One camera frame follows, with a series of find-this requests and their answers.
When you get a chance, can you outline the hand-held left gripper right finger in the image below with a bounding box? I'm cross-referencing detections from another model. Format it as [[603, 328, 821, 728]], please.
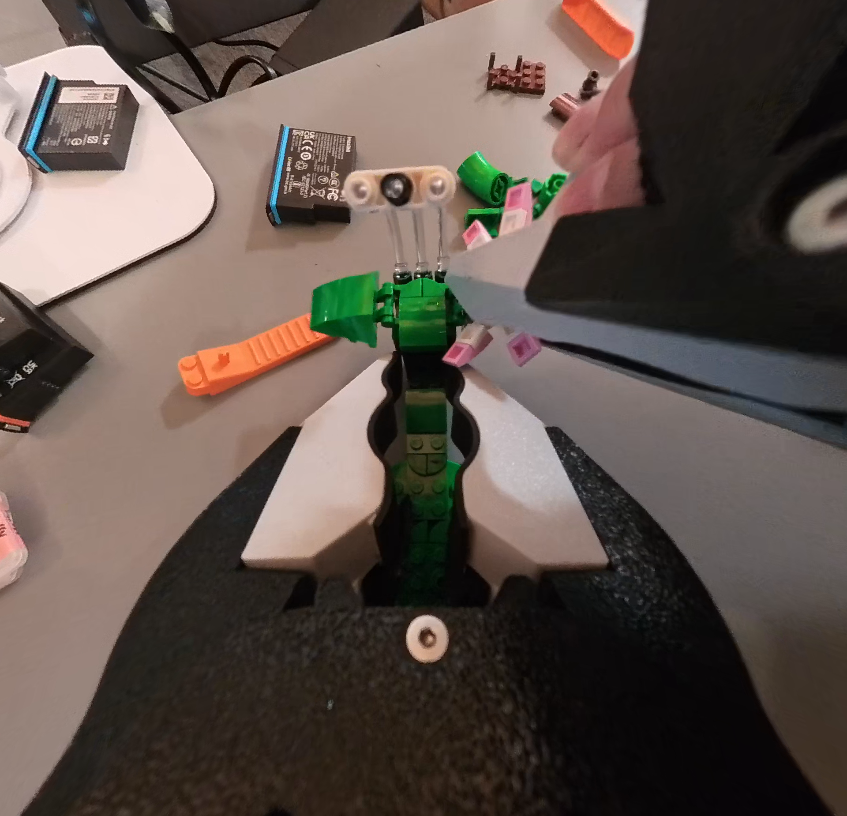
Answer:
[[453, 366, 610, 598]]

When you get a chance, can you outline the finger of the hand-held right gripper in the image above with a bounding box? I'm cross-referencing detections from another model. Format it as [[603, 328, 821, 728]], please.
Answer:
[[549, 345, 847, 447], [446, 200, 847, 410]]

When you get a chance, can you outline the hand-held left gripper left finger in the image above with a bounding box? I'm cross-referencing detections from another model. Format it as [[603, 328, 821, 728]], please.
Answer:
[[241, 354, 405, 592]]

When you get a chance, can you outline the green lego lily pad model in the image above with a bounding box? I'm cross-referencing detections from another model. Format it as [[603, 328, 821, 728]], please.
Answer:
[[311, 164, 480, 608]]

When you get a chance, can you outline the orange lego brick separator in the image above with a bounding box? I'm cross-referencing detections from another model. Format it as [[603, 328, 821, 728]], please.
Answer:
[[177, 313, 340, 396]]

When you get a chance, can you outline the pile of green lego pieces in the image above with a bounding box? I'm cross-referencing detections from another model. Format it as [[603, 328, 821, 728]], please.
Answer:
[[457, 152, 571, 236]]

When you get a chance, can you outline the brown lego plate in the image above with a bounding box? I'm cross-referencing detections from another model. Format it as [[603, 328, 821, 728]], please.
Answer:
[[486, 51, 548, 95]]

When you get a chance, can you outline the person's right hand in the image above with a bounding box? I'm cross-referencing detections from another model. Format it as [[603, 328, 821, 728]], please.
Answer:
[[552, 68, 649, 216]]

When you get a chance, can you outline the orange plastic part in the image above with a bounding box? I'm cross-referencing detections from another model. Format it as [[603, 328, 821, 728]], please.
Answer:
[[561, 0, 635, 60]]

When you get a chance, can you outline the pink and white packet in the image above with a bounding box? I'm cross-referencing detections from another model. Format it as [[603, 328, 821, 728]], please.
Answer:
[[0, 492, 29, 590]]

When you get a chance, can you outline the black cardboard box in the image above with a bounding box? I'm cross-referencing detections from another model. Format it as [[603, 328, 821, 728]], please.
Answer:
[[0, 283, 95, 437]]

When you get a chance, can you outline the white rounded tray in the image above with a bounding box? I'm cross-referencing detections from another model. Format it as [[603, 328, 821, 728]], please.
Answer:
[[0, 43, 217, 308]]

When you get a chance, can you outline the black camera battery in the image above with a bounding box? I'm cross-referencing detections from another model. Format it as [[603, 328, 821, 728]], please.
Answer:
[[18, 71, 141, 175], [265, 124, 358, 229]]

